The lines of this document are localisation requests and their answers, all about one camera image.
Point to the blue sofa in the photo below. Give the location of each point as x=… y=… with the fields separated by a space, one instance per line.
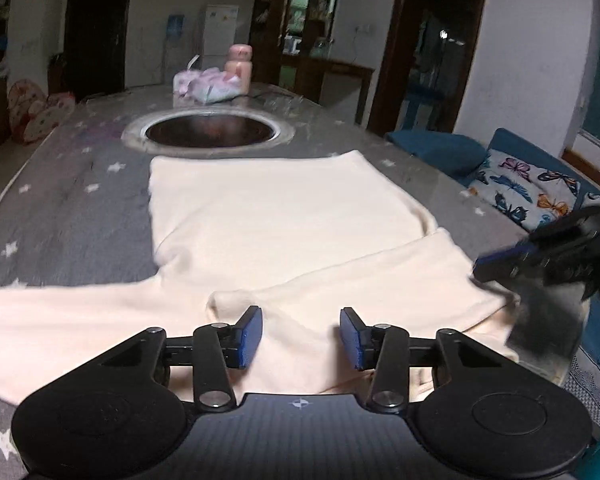
x=435 y=152

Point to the water dispenser with blue bottle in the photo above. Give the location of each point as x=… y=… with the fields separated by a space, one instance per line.
x=174 y=35

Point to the pink thermos bottle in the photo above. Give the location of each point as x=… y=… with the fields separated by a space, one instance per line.
x=239 y=70

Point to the wooden desk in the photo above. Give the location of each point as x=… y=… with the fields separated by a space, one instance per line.
x=335 y=72

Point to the white fridge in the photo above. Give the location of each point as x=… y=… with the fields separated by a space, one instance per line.
x=221 y=30

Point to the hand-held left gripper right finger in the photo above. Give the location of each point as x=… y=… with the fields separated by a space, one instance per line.
x=351 y=340

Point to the grey star tablecloth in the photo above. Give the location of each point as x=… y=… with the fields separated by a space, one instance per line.
x=80 y=220

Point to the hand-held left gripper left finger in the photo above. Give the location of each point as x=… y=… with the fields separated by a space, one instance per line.
x=250 y=336

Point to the cream garment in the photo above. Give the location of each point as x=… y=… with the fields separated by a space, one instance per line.
x=280 y=220

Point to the dark door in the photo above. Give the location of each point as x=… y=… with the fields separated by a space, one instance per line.
x=97 y=40

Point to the wooden display cabinet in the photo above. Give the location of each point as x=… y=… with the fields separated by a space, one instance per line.
x=300 y=10

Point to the round black induction cooker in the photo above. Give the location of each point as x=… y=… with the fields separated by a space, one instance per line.
x=207 y=131

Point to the butterfly print pillow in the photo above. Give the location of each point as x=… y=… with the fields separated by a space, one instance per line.
x=525 y=185

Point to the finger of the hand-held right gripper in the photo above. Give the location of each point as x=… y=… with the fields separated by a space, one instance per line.
x=505 y=260

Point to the pink white tissue pack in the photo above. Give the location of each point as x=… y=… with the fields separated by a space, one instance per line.
x=185 y=82
x=220 y=87

